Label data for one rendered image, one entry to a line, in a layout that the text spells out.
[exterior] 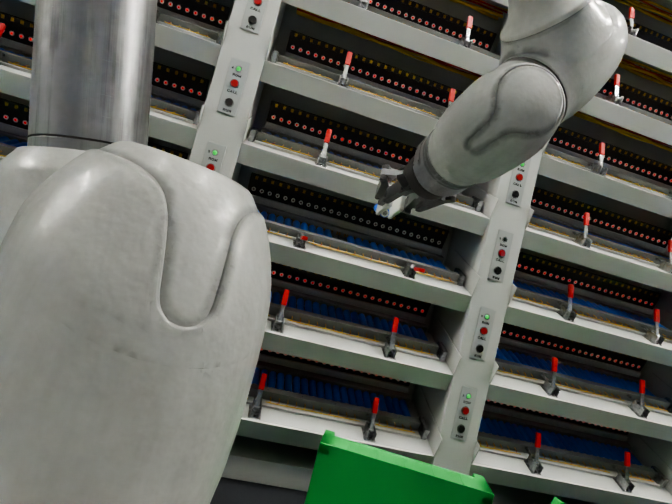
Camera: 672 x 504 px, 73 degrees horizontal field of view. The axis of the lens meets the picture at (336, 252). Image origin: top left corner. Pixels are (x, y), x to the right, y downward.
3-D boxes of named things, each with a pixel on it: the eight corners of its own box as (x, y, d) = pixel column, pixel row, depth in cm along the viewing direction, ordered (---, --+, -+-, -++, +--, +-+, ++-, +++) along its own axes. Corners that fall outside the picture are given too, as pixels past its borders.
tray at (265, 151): (483, 236, 111) (507, 182, 106) (236, 162, 100) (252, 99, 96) (455, 213, 130) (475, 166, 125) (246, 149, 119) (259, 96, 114)
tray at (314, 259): (465, 312, 109) (481, 277, 106) (213, 246, 98) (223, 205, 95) (440, 278, 128) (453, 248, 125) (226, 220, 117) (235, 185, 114)
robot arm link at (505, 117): (460, 209, 58) (523, 150, 61) (540, 167, 43) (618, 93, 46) (405, 143, 57) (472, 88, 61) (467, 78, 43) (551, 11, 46)
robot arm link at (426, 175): (433, 110, 59) (415, 129, 65) (420, 174, 57) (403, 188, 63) (495, 132, 61) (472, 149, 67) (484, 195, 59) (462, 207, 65)
